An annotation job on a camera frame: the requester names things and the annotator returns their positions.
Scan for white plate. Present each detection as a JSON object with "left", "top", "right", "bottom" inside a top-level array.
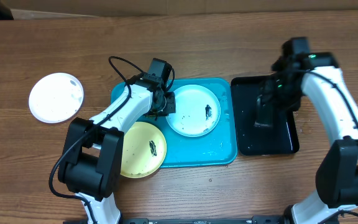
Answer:
[{"left": 29, "top": 72, "right": 85, "bottom": 123}]

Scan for black water tray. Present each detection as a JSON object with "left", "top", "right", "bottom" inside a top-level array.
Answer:
[{"left": 231, "top": 76, "right": 300, "bottom": 156}]

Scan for light blue plate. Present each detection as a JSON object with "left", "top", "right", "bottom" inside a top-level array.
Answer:
[{"left": 167, "top": 85, "right": 221, "bottom": 138}]

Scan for green orange sponge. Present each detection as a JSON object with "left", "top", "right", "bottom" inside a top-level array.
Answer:
[{"left": 254, "top": 95, "right": 273, "bottom": 128}]

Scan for yellow plate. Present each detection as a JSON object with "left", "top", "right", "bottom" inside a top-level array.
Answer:
[{"left": 121, "top": 122, "right": 167, "bottom": 179}]

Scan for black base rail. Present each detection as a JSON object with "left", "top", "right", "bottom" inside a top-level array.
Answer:
[{"left": 63, "top": 215, "right": 291, "bottom": 224}]

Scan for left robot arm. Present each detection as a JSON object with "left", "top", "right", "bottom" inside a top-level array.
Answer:
[{"left": 48, "top": 58, "right": 175, "bottom": 223}]

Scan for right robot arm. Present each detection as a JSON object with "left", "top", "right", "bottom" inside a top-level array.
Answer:
[{"left": 255, "top": 37, "right": 358, "bottom": 224}]

